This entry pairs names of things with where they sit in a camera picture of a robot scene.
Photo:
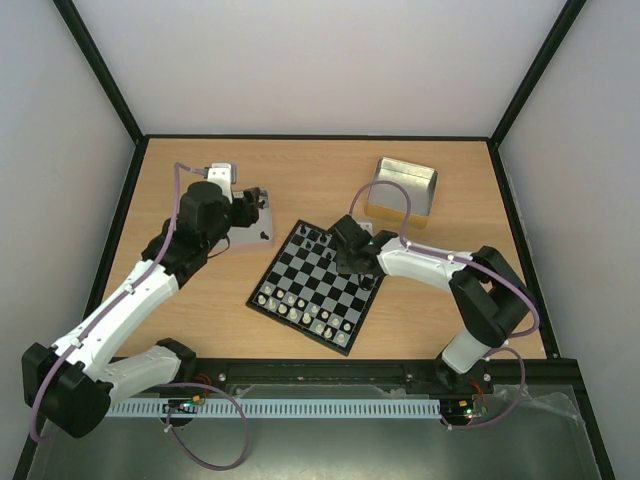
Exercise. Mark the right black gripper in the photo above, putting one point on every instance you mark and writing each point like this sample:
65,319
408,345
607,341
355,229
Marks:
345,240

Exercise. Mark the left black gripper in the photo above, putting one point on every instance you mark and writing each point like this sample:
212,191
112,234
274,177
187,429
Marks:
248,208

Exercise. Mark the silver tin with pieces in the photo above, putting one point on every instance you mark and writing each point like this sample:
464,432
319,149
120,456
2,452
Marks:
260,235

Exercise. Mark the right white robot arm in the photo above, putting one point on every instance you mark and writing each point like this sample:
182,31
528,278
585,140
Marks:
491,298

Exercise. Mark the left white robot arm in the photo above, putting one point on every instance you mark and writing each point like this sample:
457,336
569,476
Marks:
75,381

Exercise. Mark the black silver chess board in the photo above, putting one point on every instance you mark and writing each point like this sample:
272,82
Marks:
308,275

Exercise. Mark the empty gold silver tin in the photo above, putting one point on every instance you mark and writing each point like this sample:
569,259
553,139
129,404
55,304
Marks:
385,201

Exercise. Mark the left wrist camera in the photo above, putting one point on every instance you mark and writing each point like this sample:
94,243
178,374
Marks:
223,174

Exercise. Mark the light blue cable duct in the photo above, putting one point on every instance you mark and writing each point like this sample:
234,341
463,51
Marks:
280,409

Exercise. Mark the black frame rail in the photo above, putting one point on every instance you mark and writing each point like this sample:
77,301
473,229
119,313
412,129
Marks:
415,376

